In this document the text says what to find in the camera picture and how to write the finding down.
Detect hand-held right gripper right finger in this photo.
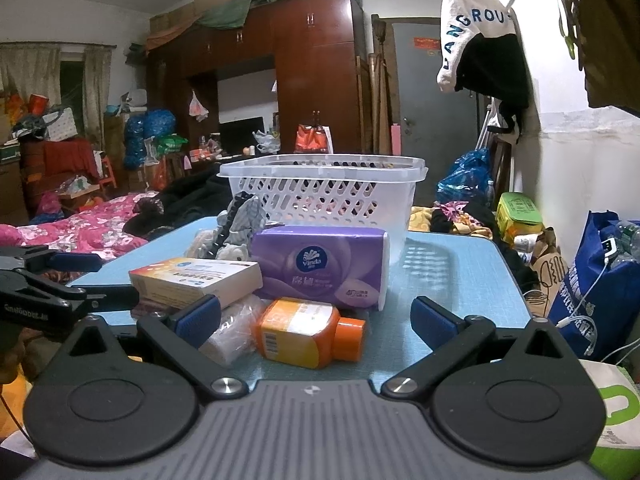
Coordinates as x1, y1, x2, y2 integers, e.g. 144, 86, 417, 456
380, 296, 593, 403

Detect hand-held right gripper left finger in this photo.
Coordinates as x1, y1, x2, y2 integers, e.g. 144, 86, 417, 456
44, 294, 252, 404

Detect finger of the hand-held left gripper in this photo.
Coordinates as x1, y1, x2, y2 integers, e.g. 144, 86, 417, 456
0, 246, 105, 281
0, 270, 140, 317

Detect clear plastic packet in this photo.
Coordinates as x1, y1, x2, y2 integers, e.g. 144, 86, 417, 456
197, 295, 273, 367

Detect purple tissue pack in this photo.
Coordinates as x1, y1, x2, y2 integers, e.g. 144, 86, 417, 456
250, 226, 391, 311

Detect clear plastic storage bin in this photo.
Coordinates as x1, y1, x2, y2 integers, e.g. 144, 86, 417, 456
216, 154, 430, 261

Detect orange and white box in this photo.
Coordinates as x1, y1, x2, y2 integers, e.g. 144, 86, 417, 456
128, 256, 264, 310

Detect white fluffy cloth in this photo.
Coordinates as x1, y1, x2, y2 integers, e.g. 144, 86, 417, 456
185, 229, 251, 262

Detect orange bottle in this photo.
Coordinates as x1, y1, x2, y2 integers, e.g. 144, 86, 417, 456
251, 297, 367, 370

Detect yellow floral blanket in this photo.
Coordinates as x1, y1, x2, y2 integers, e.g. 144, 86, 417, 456
407, 202, 493, 241

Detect grey striped cloth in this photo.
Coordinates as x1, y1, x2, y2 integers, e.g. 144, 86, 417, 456
215, 192, 268, 261

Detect red cloth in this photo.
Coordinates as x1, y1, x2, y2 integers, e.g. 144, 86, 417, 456
42, 139, 101, 181

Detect brown paper bag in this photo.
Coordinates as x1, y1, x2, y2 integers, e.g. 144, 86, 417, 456
522, 227, 571, 318

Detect black clothing pile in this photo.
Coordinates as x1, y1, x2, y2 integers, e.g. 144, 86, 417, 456
122, 162, 236, 241

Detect white patterned box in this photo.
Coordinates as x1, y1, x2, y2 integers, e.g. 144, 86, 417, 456
42, 110, 78, 142

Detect green lidded box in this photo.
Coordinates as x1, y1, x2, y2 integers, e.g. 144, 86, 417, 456
495, 191, 545, 246

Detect blue plastic bag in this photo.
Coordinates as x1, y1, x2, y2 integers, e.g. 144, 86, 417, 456
436, 149, 493, 206

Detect green plastic bag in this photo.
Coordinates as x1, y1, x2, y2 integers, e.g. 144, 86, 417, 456
155, 134, 188, 157

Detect large blue plastic sack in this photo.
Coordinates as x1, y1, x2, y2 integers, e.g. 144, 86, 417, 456
124, 109, 177, 171

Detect blue shopping bag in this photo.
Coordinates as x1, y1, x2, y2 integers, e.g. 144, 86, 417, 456
547, 210, 640, 361

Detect beige curtain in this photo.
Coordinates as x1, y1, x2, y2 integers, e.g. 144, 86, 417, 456
82, 46, 114, 152
0, 44, 62, 107

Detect black monitor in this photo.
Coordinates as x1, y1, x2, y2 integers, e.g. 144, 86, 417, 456
218, 116, 266, 153

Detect pink and white plastic bag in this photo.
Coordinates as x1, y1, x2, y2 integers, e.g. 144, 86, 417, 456
188, 90, 210, 122

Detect green and white bag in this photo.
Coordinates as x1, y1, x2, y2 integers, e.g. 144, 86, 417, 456
580, 360, 640, 480

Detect red plastic bag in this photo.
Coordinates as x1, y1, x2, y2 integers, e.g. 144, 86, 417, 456
294, 124, 334, 155

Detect clear plastic bottle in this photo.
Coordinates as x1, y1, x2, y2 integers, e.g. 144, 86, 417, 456
612, 220, 640, 266

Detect grey door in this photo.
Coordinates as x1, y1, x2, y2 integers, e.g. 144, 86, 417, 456
392, 20, 481, 161

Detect wooden planks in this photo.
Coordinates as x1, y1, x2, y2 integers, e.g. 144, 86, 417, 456
370, 15, 401, 153

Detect black hanging garment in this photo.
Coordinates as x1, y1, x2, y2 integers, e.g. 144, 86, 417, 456
455, 32, 531, 133

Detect brown wooden wardrobe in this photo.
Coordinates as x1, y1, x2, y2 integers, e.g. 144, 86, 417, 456
145, 0, 368, 171

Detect green cloth bundle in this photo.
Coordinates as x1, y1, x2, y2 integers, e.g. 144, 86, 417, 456
197, 0, 256, 31

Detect white printed hoodie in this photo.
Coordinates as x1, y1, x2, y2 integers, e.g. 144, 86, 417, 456
436, 0, 517, 93

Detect white charging cable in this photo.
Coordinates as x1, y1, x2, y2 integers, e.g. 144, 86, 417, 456
560, 239, 621, 356

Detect hanging bags on wall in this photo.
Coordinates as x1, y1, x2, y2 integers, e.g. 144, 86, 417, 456
570, 0, 640, 111

